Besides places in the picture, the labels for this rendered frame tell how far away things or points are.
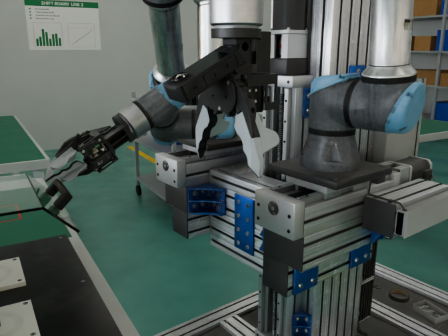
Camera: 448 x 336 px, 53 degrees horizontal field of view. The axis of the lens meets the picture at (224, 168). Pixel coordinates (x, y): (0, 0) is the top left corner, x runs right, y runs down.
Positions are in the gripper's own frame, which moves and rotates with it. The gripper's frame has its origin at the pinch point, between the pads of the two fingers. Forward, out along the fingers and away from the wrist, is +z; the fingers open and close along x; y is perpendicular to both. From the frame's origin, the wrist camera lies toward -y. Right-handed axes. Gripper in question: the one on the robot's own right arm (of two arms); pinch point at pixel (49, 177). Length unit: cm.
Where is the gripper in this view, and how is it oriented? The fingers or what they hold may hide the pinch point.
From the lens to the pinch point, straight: 105.9
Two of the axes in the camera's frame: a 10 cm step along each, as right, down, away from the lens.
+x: 4.4, 7.7, 4.6
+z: -7.5, 5.9, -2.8
